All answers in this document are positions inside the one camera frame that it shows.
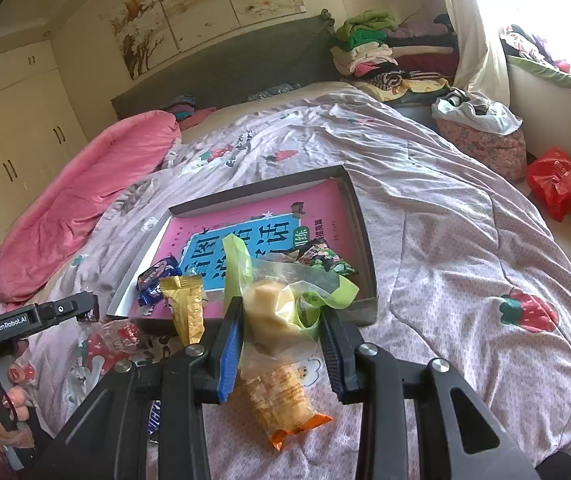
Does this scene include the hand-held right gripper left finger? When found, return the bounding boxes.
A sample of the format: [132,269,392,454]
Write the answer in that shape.
[40,296,246,480]

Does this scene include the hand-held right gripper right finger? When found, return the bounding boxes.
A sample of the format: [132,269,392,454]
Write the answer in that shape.
[318,309,541,480]

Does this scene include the green clear bread bag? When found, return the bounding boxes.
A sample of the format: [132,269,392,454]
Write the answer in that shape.
[222,234,360,386]

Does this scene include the orange cracker packet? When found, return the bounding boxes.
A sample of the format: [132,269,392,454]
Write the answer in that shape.
[242,362,333,451]

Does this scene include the gold yellow snack packet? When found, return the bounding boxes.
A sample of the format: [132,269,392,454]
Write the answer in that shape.
[159,275,207,346]

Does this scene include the clear red white snack packet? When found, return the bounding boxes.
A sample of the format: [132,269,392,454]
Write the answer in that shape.
[88,319,141,356]

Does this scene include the dark chocolate bar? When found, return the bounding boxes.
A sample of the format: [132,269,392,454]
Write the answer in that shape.
[146,399,162,443]

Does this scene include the dark cardboard box tray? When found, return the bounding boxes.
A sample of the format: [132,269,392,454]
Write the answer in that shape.
[105,164,379,333]

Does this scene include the green and black candy packet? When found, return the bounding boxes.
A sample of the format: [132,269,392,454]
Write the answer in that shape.
[295,240,356,277]

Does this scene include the blue snack packet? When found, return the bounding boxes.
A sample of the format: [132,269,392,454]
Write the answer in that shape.
[136,256,182,307]

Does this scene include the pink duvet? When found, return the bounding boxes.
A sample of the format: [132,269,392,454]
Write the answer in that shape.
[0,110,182,303]

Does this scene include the pink and blue book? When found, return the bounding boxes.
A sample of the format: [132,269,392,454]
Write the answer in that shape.
[148,180,366,321]

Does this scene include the cream wardrobe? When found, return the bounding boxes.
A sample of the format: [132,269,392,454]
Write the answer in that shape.
[0,40,88,241]

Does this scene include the floral fabric bag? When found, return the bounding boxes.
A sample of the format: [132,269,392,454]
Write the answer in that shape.
[435,117,527,182]

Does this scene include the purple teal folded clothes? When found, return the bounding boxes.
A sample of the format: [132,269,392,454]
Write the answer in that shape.
[160,94,216,123]

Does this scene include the red plastic bag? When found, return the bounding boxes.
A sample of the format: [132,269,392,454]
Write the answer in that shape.
[525,147,571,223]

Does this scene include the white plastic bag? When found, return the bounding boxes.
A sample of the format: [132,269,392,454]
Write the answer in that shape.
[432,87,523,135]

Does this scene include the grey headboard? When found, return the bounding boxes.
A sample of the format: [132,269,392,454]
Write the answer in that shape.
[111,9,336,121]

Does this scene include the pile of folded clothes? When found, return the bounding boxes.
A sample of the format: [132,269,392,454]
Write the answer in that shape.
[330,9,461,98]

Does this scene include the cream curtain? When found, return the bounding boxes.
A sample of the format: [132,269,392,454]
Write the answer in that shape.
[435,0,511,106]

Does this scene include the green window ledge mat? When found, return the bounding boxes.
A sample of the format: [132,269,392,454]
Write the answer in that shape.
[508,55,571,106]

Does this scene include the clothes heap on windowsill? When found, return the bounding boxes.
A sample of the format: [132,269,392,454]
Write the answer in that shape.
[499,24,571,81]

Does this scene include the tree branch wall painting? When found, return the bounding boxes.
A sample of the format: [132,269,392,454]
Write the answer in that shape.
[158,0,238,51]
[110,0,181,80]

